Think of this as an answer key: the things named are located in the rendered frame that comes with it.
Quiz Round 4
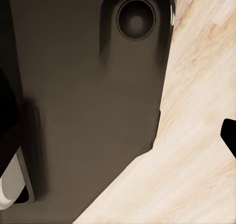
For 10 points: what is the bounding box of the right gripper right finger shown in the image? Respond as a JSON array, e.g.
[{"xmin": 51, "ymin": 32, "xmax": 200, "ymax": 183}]
[{"xmin": 220, "ymin": 118, "xmax": 236, "ymax": 158}]

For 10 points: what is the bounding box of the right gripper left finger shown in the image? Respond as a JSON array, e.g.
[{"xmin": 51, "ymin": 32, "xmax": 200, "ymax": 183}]
[{"xmin": 0, "ymin": 119, "xmax": 26, "ymax": 177}]

